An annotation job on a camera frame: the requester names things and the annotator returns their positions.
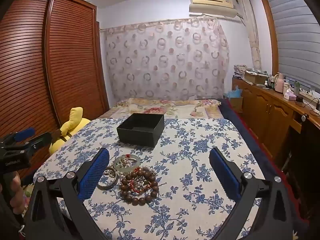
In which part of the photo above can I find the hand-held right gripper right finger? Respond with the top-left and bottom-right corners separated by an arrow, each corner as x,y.
209,147 -> 300,240

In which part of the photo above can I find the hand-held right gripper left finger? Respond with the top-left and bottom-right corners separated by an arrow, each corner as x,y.
24,147 -> 110,240

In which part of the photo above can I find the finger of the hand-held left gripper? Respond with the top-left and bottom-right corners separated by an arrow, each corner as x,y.
0,128 -> 35,150
14,132 -> 54,155

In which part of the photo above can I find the silver bangle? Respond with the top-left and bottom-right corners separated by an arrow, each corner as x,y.
96,167 -> 120,190

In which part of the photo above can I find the pale jade bangle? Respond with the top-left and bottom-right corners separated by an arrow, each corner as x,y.
113,155 -> 140,174

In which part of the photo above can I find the red bead bracelet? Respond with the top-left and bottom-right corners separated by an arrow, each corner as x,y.
129,169 -> 150,194

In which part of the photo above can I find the brown wooden bead bracelet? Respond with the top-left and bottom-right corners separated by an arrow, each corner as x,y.
119,166 -> 160,205

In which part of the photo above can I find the pearl necklace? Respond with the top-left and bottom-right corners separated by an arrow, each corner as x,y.
105,165 -> 158,195

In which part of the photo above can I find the black jewelry box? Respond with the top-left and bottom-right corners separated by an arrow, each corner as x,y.
116,113 -> 165,147

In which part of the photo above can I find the person's left hand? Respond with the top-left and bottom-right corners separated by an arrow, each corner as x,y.
9,172 -> 25,215

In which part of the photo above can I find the yellow plush toy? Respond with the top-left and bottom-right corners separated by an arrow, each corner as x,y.
49,107 -> 92,155

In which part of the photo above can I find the blue floral cloth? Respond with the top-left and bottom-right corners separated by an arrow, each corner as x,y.
34,117 -> 265,240

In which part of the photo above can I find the small cardboard box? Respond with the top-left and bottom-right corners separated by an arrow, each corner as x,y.
229,96 -> 243,113

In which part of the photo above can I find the wooden sideboard cabinet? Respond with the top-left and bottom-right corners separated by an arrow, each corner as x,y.
231,76 -> 320,180

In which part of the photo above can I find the brown slatted wardrobe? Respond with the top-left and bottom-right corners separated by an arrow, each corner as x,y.
0,0 -> 110,180

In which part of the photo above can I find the blue plastic bag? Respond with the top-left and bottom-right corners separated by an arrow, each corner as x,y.
224,86 -> 243,99

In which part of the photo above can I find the floral bed blanket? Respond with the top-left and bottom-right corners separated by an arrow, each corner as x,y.
99,97 -> 224,119

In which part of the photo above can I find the flat cardboard box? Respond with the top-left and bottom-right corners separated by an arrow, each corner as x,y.
244,71 -> 269,84

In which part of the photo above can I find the pink tissue box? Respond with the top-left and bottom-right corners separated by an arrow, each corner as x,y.
284,90 -> 297,102

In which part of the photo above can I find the folded printed cloth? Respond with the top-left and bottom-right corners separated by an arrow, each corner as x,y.
234,64 -> 248,80

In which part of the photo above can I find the pink thermos jug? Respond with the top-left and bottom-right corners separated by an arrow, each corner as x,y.
274,73 -> 286,93

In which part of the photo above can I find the cream bundled curtain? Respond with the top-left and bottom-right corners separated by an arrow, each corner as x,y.
236,0 -> 263,70

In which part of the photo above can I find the grey window blind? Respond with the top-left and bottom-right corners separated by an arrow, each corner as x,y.
264,0 -> 320,90

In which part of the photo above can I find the cream air conditioner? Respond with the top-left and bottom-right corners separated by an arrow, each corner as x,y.
189,0 -> 238,18

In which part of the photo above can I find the ring-printed curtain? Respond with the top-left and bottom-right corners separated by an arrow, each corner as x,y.
100,17 -> 230,100

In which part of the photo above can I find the wooden window frame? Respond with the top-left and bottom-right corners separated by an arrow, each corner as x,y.
259,0 -> 320,100

